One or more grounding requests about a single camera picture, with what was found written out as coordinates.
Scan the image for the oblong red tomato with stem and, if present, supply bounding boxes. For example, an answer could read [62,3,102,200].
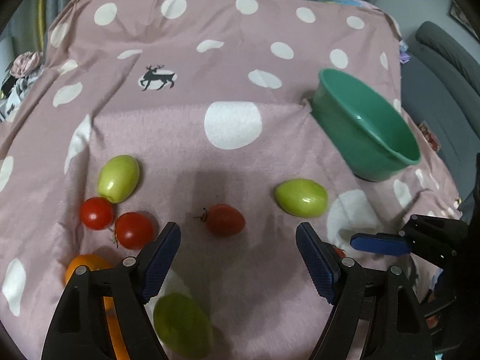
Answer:
[194,204,246,237]

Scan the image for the yellow patterned curtain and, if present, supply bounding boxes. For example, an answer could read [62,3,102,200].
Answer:
[33,0,128,51]

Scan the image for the green tomato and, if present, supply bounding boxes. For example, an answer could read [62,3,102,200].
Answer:
[97,155,140,204]
[153,293,214,359]
[274,178,329,217]

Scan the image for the framed wall picture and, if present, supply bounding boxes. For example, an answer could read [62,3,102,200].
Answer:
[448,0,480,42]

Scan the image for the orange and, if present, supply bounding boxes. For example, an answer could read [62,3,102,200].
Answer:
[64,254,130,360]

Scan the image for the grey sofa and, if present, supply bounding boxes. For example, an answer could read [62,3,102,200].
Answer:
[401,20,480,211]

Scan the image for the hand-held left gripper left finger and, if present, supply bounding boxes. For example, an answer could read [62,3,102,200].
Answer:
[41,222,182,360]

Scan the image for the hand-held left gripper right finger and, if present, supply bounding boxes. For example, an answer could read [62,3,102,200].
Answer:
[295,222,436,360]

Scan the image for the pink polka dot blanket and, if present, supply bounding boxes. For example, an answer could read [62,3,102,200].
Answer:
[0,0,464,360]

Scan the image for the round red tomato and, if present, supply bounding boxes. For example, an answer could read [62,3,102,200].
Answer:
[80,197,114,230]
[113,212,155,250]

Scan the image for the green plastic bowl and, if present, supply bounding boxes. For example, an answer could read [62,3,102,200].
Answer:
[310,68,421,182]

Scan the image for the pile of clothes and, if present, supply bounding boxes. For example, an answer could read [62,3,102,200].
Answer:
[0,52,46,121]

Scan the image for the red patterned cloth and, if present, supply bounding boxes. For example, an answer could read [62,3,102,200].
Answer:
[419,121,440,151]

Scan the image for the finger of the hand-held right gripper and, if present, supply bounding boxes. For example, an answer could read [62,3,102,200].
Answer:
[350,232,415,256]

